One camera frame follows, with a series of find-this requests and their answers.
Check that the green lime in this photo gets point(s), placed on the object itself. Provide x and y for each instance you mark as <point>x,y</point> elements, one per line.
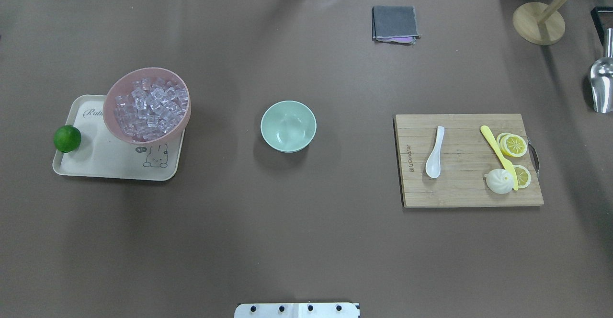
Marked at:
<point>67,138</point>

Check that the metal ice scoop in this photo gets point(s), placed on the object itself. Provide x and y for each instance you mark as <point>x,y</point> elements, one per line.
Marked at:
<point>601,77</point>

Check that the white ceramic spoon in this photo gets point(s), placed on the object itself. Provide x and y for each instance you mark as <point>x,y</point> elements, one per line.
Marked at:
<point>433,166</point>

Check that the grey folded cloth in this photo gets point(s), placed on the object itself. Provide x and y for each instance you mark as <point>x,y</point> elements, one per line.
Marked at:
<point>395,24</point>

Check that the mint green bowl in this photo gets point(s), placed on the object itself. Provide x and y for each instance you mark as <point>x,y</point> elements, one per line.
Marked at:
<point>288,126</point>

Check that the white steamed bun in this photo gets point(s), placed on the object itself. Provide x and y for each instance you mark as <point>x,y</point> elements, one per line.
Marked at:
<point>499,181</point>

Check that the wooden mug tree stand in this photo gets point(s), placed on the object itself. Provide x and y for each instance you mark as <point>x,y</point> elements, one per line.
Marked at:
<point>540,23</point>

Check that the pink bowl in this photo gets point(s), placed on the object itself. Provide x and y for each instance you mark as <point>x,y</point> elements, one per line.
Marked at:
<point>123,87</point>

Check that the upper lemon slice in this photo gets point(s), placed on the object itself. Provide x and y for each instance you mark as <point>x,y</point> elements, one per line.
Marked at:
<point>512,145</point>

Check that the bamboo cutting board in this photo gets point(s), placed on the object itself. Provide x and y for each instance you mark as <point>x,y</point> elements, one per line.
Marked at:
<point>466,159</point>

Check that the beige rabbit tray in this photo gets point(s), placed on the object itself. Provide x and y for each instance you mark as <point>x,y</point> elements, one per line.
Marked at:
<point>101,155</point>

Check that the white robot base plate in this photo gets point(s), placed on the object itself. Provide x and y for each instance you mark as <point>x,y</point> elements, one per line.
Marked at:
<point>298,310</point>

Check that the pile of clear ice cubes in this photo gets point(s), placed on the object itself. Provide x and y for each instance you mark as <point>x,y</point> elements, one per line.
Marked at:
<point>151,109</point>

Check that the yellow plastic knife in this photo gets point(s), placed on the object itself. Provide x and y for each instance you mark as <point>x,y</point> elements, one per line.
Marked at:
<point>507,164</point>

